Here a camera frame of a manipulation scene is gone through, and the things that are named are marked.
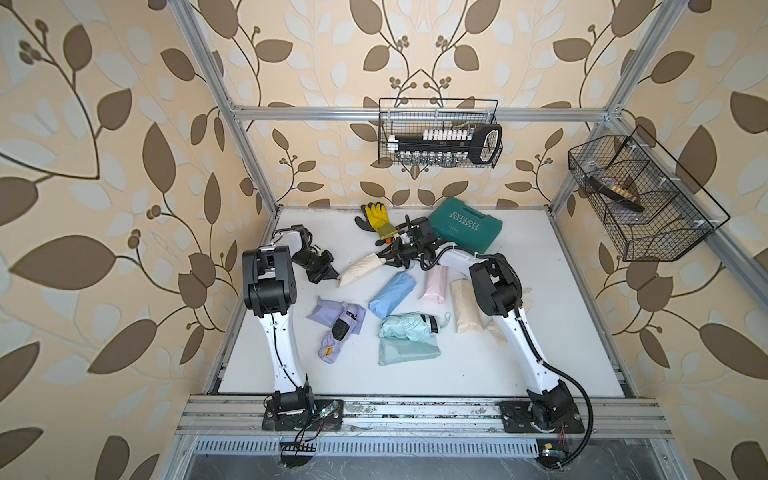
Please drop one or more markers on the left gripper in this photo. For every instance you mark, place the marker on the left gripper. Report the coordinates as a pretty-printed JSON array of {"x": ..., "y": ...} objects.
[{"x": 324, "y": 266}]

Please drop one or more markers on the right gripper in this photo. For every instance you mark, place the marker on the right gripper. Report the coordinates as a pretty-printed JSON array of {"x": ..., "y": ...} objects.
[{"x": 398, "y": 261}]

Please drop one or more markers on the beige sleeved umbrella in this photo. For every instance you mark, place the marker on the beige sleeved umbrella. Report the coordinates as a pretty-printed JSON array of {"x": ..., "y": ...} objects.
[{"x": 360, "y": 269}]

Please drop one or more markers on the purple umbrella sleeve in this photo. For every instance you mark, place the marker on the purple umbrella sleeve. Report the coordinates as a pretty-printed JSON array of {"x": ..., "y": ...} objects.
[{"x": 326, "y": 312}]

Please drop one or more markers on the purple umbrella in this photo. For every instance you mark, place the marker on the purple umbrella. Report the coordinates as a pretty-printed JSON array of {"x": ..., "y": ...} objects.
[{"x": 342, "y": 328}]

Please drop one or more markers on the mint green umbrella sleeve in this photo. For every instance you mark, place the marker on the mint green umbrella sleeve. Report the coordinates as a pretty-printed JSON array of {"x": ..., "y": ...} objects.
[{"x": 395, "y": 351}]

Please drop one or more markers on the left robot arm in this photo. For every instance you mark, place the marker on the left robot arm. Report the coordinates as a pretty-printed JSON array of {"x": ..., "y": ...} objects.
[{"x": 271, "y": 291}]

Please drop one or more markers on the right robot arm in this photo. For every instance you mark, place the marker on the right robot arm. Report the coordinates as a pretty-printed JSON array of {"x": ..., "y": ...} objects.
[{"x": 498, "y": 292}]

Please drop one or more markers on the yellow black work glove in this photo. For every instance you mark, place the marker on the yellow black work glove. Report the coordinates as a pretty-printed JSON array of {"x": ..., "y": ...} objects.
[{"x": 375, "y": 218}]

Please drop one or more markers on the blue sleeved umbrella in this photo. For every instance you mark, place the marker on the blue sleeved umbrella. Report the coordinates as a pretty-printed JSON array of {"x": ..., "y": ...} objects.
[{"x": 391, "y": 295}]

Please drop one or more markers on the pink sleeved umbrella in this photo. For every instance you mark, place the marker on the pink sleeved umbrella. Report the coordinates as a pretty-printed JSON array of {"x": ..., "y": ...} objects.
[{"x": 435, "y": 287}]

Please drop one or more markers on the green plastic tool case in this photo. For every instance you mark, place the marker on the green plastic tool case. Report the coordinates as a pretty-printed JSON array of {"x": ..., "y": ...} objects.
[{"x": 455, "y": 221}]

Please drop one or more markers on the cream sleeved umbrella middle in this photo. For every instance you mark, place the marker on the cream sleeved umbrella middle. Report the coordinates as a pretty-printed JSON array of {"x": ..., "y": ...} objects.
[{"x": 466, "y": 310}]

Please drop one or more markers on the cream sleeved umbrella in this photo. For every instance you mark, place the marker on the cream sleeved umbrella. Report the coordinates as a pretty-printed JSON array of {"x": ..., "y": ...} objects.
[
  {"x": 493, "y": 327},
  {"x": 466, "y": 310}
]

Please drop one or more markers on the cream sleeved umbrella right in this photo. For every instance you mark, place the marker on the cream sleeved umbrella right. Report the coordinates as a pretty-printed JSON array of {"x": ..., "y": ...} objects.
[{"x": 493, "y": 327}]

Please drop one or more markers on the black socket set holder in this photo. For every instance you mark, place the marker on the black socket set holder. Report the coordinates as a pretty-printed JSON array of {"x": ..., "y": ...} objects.
[{"x": 479, "y": 145}]

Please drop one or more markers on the tool in right basket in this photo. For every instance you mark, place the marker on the tool in right basket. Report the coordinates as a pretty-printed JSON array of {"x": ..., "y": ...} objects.
[{"x": 612, "y": 197}]

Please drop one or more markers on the back wire basket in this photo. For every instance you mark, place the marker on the back wire basket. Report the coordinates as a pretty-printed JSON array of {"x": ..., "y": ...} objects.
[{"x": 403, "y": 115}]

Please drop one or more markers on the wire basket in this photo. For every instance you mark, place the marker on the wire basket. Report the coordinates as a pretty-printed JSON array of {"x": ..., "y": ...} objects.
[
  {"x": 403, "y": 115},
  {"x": 679, "y": 211}
]

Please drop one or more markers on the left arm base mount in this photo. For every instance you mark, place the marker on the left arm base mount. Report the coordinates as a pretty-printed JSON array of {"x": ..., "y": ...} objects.
[{"x": 294, "y": 411}]

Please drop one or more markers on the aluminium front rail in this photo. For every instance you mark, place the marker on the aluminium front rail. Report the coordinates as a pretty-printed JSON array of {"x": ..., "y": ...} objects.
[{"x": 613, "y": 418}]

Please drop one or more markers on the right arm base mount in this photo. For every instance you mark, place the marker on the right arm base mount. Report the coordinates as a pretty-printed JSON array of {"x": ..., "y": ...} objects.
[{"x": 551, "y": 412}]

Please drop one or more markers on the right wire basket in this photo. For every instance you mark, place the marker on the right wire basket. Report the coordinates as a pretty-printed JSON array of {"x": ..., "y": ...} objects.
[{"x": 679, "y": 211}]

